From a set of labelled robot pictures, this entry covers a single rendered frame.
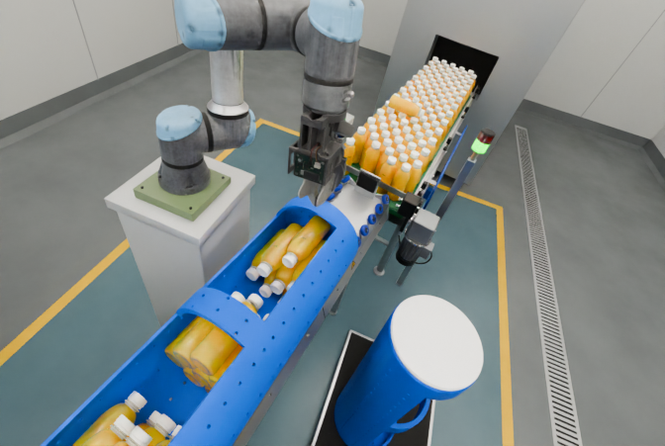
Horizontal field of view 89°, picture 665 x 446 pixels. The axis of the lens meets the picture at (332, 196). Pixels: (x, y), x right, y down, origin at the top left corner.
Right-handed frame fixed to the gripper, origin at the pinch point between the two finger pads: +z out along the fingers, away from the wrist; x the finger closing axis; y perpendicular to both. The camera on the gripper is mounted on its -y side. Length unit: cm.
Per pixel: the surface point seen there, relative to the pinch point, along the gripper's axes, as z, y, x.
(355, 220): 50, -58, -3
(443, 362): 48, -10, 39
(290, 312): 29.4, 6.9, -0.8
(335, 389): 132, -30, 11
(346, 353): 130, -48, 10
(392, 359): 51, -6, 26
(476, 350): 48, -18, 48
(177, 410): 53, 28, -18
